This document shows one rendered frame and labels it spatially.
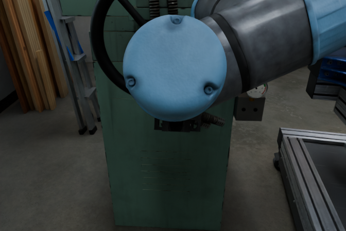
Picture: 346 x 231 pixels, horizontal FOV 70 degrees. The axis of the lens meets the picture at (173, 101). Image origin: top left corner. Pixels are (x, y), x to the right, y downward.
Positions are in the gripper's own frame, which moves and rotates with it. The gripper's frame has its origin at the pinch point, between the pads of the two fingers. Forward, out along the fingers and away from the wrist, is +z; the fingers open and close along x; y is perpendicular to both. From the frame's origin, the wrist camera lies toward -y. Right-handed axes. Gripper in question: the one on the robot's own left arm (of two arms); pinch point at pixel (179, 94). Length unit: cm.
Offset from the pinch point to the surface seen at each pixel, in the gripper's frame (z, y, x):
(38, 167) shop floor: 87, 33, -79
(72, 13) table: 14.1, -23.7, -31.2
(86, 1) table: 12.4, -26.4, -26.8
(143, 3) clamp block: 4.0, -21.9, -9.4
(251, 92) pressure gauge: 18.3, -3.5, 19.6
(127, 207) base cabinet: 51, 40, -20
